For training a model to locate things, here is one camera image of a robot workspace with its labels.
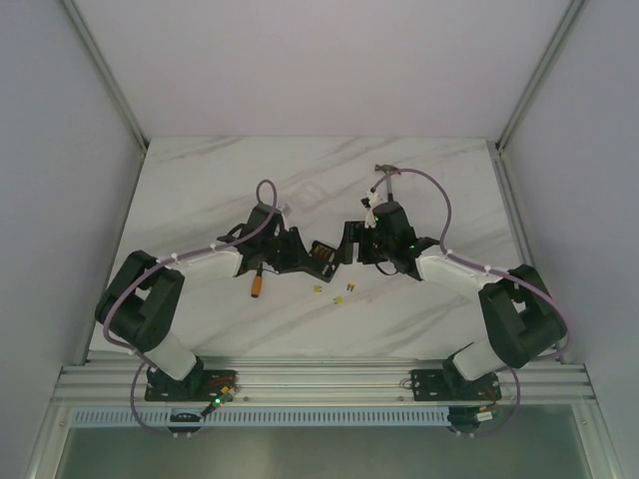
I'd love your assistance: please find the black fuse box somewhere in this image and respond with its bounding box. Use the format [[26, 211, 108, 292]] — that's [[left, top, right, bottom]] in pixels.
[[310, 221, 375, 282]]

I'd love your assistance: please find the clear fuse box cover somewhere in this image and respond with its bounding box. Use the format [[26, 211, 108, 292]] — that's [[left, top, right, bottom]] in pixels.
[[291, 182, 329, 213]]

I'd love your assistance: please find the right aluminium frame post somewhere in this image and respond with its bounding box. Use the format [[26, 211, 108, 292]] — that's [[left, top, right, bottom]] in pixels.
[[493, 0, 588, 151]]

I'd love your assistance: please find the aluminium frame post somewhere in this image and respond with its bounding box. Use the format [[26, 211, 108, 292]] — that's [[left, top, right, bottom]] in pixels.
[[62, 0, 150, 151], [493, 0, 588, 151]]

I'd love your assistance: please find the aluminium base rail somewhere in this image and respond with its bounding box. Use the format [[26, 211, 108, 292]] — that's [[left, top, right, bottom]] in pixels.
[[52, 352, 596, 406]]

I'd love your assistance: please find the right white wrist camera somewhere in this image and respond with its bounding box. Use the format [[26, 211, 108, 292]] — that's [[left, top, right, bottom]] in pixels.
[[360, 188, 384, 229]]

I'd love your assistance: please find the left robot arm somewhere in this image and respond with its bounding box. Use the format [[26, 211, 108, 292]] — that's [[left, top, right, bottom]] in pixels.
[[95, 204, 310, 401]]

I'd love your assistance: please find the slotted grey cable duct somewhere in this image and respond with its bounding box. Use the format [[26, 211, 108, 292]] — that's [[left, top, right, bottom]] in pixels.
[[68, 408, 450, 429]]

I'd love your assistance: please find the left aluminium frame post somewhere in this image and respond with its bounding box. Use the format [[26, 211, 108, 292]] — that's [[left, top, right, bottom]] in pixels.
[[62, 0, 150, 151]]

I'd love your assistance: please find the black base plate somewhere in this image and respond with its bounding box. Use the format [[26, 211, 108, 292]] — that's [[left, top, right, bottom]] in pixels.
[[145, 369, 237, 402], [409, 369, 502, 402]]

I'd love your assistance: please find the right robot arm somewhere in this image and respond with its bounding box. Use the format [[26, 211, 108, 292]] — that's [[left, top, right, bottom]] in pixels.
[[358, 199, 568, 398]]

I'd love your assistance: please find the claw hammer black handle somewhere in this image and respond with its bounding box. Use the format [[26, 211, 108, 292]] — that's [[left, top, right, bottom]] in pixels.
[[374, 164, 401, 202]]

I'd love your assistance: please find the orange handle screwdriver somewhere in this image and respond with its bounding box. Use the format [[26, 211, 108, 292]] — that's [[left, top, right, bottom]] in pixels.
[[251, 265, 264, 298]]

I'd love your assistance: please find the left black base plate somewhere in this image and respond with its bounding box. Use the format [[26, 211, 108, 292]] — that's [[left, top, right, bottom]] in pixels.
[[145, 369, 237, 402]]

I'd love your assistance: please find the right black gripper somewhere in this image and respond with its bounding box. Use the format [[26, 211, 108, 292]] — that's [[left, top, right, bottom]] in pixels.
[[333, 221, 394, 265]]

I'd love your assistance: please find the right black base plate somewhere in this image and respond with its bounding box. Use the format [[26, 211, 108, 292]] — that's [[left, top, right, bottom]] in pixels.
[[409, 369, 502, 402]]

